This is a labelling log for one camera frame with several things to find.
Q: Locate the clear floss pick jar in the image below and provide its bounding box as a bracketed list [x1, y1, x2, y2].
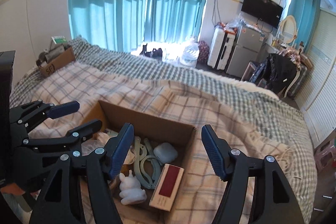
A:
[81, 139, 105, 156]

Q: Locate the white rabbit figurine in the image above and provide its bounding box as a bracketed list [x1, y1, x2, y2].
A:
[119, 170, 147, 205]

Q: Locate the grey-green hand grip tool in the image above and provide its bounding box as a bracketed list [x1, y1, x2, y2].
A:
[133, 136, 161, 190]

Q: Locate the large cardboard box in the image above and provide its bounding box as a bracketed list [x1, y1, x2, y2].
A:
[83, 101, 197, 223]

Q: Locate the pale green earbuds case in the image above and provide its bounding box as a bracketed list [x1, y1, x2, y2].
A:
[153, 142, 178, 164]

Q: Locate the tan book-like box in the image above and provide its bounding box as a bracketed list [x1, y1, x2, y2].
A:
[149, 164, 184, 211]

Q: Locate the white cloth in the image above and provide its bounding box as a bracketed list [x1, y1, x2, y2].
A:
[96, 128, 118, 145]

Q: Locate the pink plastic stool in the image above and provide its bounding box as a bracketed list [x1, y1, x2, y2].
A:
[314, 130, 335, 173]

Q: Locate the small cardboard box with items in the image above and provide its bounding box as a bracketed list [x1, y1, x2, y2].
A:
[36, 36, 76, 77]

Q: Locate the plaid beige blanket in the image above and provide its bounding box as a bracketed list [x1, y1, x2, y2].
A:
[30, 63, 293, 223]

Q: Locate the green checked bed sheet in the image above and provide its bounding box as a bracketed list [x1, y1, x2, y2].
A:
[10, 38, 317, 223]

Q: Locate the white louvred wardrobe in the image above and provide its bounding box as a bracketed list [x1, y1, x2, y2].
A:
[295, 10, 335, 147]

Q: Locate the black jacket on chair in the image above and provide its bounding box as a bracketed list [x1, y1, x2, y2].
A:
[249, 53, 297, 94]

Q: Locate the clear plastic bag on floor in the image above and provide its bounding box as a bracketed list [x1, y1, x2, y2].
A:
[179, 38, 199, 68]

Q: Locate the silver mini fridge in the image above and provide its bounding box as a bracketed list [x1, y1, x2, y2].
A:
[226, 26, 265, 78]

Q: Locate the white suitcase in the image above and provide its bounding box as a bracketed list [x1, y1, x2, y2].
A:
[207, 27, 235, 71]

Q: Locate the oval white vanity mirror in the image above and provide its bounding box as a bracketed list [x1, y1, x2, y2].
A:
[278, 15, 297, 44]

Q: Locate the teal corner curtain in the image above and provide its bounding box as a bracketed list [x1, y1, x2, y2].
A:
[288, 0, 321, 52]

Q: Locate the black wall television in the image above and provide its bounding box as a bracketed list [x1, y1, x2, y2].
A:
[241, 0, 283, 28]

